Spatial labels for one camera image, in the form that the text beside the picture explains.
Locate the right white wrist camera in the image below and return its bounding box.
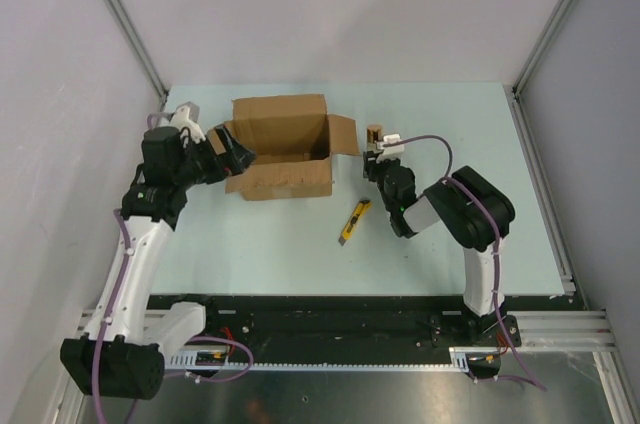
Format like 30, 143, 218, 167
376, 134, 405, 163

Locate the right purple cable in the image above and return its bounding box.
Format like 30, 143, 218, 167
402, 133, 549, 392

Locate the right aluminium frame post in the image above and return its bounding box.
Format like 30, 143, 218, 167
514, 0, 609, 95

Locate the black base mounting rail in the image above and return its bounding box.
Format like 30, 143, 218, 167
149, 293, 524, 351

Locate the frosted bottle with gold cap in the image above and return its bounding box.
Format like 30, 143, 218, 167
366, 124, 383, 151

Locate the white slotted cable duct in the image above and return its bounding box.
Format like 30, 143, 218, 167
165, 347, 469, 372

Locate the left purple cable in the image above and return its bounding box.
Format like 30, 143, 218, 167
92, 111, 254, 424

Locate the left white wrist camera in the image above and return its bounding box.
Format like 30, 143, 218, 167
169, 102, 206, 143

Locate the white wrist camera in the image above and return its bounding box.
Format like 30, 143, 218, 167
376, 134, 405, 163
169, 102, 206, 143

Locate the brown cardboard express box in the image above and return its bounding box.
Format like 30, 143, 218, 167
225, 94, 360, 201

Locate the purple cable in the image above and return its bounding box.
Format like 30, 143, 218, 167
92, 111, 254, 424
402, 133, 549, 392

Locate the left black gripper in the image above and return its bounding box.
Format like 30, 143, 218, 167
173, 124, 256, 189

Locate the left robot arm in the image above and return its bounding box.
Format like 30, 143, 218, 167
60, 124, 256, 400

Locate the aluminium frame post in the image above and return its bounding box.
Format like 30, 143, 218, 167
103, 0, 168, 103
514, 0, 609, 95

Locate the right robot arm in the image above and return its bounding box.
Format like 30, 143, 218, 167
363, 150, 516, 345

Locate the yellow utility knife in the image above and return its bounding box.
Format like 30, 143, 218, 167
338, 198, 372, 246

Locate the left aluminium frame post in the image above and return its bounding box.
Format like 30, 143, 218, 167
103, 0, 168, 103

